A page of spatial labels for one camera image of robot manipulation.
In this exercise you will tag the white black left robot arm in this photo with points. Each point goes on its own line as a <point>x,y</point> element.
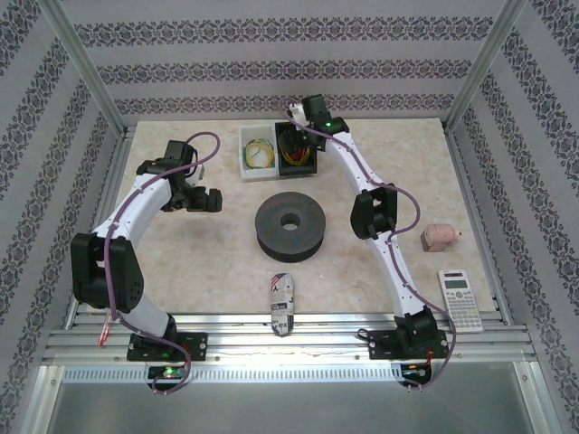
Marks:
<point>145,209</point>

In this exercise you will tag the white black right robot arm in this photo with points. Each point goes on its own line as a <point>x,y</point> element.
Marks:
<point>368,217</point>

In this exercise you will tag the black plastic bin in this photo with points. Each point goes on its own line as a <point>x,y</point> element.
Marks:
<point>298,171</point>

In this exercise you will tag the white plastic bin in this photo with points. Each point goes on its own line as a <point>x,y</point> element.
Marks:
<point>259,174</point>

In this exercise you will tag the newspaper print case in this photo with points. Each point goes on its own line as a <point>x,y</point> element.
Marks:
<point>281,303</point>

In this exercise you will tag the red stick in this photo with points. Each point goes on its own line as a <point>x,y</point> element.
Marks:
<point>105,332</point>

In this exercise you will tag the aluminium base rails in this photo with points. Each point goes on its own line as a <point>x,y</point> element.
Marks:
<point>316,343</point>

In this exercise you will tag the small control board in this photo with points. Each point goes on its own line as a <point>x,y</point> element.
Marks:
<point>416,370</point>
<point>167,372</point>

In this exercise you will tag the grey metal panel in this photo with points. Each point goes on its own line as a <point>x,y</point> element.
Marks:
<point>289,407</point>

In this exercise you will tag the white calculator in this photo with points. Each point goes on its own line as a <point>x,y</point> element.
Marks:
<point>459,303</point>

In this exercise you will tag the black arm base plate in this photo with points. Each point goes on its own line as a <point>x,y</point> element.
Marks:
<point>194,346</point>
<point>382,346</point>

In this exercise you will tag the aluminium frame post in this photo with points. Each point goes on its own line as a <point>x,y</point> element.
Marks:
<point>83,68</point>
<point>484,68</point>

